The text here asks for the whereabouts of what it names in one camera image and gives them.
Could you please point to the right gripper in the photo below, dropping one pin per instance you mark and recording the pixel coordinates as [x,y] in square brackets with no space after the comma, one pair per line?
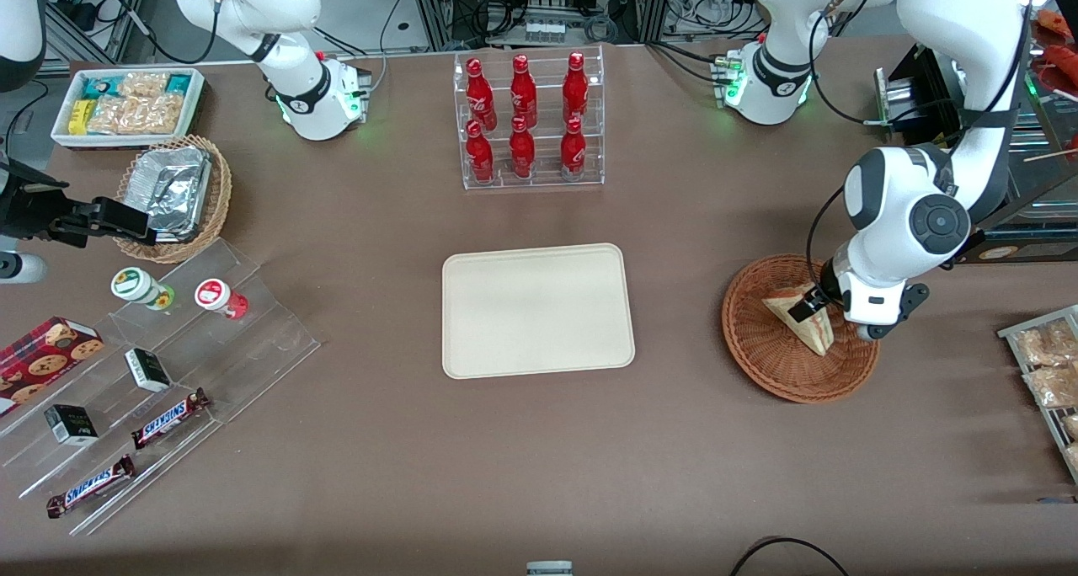
[34,209]

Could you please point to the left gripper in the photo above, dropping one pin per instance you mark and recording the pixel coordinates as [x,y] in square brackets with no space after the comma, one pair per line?
[826,295]

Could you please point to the triangular sandwich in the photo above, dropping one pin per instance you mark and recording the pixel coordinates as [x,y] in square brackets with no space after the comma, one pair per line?
[813,338]

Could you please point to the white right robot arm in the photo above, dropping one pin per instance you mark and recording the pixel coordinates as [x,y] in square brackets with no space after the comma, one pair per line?
[295,96]

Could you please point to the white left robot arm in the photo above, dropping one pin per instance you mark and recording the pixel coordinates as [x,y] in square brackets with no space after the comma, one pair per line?
[968,37]

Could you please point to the round brown wicker basket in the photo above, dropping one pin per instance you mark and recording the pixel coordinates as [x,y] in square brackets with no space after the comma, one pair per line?
[758,349]

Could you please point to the light wicker basket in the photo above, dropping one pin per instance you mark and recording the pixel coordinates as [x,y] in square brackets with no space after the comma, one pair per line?
[217,197]

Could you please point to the tray of packaged pastries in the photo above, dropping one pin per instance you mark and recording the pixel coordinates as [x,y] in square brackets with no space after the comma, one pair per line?
[1011,332]

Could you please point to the beige plastic tray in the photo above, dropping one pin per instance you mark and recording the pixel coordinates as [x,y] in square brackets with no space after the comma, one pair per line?
[539,311]

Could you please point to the green lid cup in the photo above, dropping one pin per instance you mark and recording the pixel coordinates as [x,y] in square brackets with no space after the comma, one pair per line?
[130,284]

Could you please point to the silver foil container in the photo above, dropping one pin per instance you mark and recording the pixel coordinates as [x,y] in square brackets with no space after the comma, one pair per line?
[173,189]

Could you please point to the yellow snack packet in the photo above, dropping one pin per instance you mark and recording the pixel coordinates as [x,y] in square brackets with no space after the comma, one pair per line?
[77,117]

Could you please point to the large clear cracker bag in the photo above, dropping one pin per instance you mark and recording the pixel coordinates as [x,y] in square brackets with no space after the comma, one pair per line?
[135,115]

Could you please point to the red lid cup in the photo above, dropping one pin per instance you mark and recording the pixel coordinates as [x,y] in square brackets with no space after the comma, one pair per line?
[213,294]

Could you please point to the teal snack packet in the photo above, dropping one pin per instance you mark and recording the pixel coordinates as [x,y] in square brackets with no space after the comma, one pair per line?
[99,86]

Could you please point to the red plaid cookie box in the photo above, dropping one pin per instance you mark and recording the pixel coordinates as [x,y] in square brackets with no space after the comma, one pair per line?
[42,361]

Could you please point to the small clear cracker bag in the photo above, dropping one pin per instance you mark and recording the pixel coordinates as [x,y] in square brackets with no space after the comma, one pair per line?
[145,83]

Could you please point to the small black box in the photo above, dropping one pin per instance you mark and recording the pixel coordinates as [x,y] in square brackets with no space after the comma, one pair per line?
[71,424]
[147,370]

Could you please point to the white rectangular snack bin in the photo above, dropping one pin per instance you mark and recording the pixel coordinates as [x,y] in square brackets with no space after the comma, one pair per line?
[195,104]

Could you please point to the clear acrylic stepped display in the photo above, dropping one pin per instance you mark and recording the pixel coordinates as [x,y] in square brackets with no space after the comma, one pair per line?
[253,349]

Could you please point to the snickers chocolate bar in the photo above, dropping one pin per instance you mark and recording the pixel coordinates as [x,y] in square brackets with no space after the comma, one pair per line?
[168,420]
[91,486]

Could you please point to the clear bagged pastry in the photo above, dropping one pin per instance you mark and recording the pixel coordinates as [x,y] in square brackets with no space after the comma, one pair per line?
[1044,344]
[1071,427]
[1053,385]
[1073,456]

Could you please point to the black hot food case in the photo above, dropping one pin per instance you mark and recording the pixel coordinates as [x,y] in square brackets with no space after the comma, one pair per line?
[922,75]

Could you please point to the red cola bottle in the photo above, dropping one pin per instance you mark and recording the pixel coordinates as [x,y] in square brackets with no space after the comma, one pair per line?
[523,92]
[478,92]
[479,155]
[522,151]
[573,151]
[575,88]

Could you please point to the clear acrylic bottle rack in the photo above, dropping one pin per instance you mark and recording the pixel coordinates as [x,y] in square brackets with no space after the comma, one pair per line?
[547,176]

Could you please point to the red fried food piece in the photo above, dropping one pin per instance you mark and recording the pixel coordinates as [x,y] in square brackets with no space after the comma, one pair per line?
[1057,23]
[1063,58]

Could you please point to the small grey device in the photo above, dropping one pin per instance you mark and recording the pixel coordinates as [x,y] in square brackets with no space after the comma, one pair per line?
[549,568]

